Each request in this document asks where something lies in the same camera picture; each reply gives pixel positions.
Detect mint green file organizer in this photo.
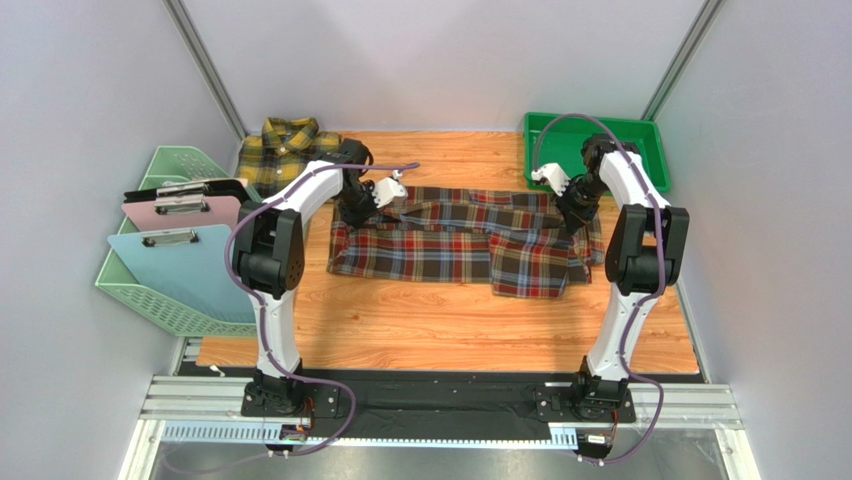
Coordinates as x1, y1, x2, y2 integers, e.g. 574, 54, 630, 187
95, 146, 259, 337

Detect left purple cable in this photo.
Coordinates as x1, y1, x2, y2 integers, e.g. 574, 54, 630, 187
224, 161, 421, 459

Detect purple cable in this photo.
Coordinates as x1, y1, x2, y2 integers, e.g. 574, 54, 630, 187
224, 161, 421, 459
530, 113, 667, 466

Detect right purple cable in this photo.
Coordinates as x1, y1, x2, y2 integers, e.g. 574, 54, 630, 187
530, 113, 667, 466

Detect green plastic tray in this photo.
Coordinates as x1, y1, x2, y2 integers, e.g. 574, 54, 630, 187
523, 112, 671, 193

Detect yellow plaid folded shirt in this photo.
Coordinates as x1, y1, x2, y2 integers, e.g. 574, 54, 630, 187
236, 117, 343, 198

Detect pink clipboard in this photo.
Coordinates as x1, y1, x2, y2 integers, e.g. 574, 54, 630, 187
122, 194, 242, 231

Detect red brown plaid shirt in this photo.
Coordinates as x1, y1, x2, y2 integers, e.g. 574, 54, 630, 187
326, 186, 606, 299

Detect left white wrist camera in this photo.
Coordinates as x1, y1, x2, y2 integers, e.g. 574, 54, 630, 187
372, 170, 408, 208

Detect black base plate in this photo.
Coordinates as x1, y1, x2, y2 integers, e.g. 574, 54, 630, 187
176, 359, 706, 441

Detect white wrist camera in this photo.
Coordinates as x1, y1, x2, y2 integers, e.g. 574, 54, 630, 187
531, 163, 571, 197
372, 170, 408, 208

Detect aluminium rail frame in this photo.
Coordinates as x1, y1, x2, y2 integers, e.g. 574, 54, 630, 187
121, 337, 760, 479

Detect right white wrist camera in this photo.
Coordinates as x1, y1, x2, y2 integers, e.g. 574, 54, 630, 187
531, 163, 571, 197

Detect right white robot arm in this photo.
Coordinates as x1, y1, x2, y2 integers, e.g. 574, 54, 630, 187
555, 134, 690, 409

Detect corner aluminium post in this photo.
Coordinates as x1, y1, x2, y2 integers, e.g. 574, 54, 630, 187
162, 0, 249, 142
642, 0, 725, 121

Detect left corner aluminium post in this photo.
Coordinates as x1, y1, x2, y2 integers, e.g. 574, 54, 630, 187
162, 0, 249, 142

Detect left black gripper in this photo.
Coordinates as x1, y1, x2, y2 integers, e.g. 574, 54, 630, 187
336, 181, 385, 229

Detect right corner aluminium post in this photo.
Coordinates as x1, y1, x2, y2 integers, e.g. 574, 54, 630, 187
642, 0, 725, 121

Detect blue clipboard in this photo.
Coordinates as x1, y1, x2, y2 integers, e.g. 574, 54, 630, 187
108, 225, 255, 326

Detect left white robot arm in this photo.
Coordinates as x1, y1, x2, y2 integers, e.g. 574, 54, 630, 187
224, 138, 388, 399

